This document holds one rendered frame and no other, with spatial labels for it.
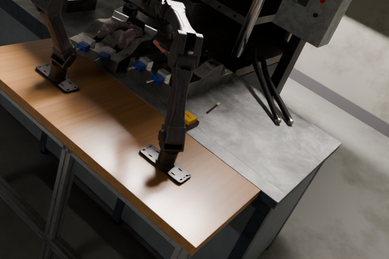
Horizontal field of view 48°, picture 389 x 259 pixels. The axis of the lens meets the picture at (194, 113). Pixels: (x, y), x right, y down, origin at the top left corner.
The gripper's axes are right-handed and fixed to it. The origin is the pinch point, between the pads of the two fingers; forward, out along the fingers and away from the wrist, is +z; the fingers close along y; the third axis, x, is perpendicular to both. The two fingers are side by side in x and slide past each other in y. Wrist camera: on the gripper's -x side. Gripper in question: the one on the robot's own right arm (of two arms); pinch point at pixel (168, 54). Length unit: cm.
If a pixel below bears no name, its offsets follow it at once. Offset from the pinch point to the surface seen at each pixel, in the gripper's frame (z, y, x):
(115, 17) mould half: 23, 55, -15
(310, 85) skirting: 227, 10, -205
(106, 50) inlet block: 7.8, 28.0, 11.8
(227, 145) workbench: 18.5, -40.2, 9.4
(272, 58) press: 77, -2, -88
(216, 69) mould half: 22.6, -8.6, -21.4
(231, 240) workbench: 46, -62, 30
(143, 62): 8.6, 10.7, 5.8
